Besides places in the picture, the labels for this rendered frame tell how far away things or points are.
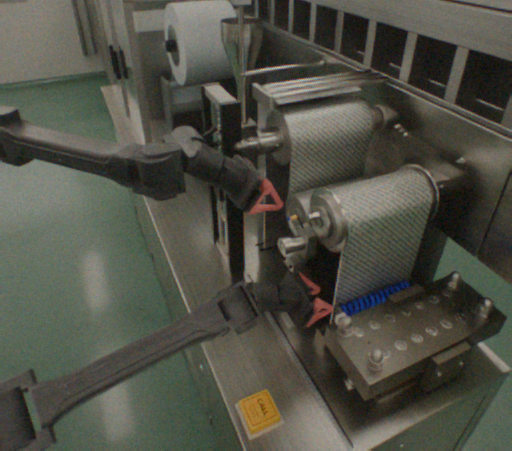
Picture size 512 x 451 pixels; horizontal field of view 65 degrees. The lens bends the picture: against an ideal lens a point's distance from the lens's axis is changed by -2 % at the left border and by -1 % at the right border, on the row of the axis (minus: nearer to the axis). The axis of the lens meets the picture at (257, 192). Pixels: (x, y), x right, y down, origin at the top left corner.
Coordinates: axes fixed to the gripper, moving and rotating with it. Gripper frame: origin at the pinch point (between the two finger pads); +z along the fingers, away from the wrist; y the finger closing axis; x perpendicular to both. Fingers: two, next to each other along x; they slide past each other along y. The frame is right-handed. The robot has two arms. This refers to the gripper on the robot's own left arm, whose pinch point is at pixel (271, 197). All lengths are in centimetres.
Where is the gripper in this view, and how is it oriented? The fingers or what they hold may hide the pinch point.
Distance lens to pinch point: 78.4
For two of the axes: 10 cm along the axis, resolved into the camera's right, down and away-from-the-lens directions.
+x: 5.7, -8.0, -1.9
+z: 7.0, 3.6, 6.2
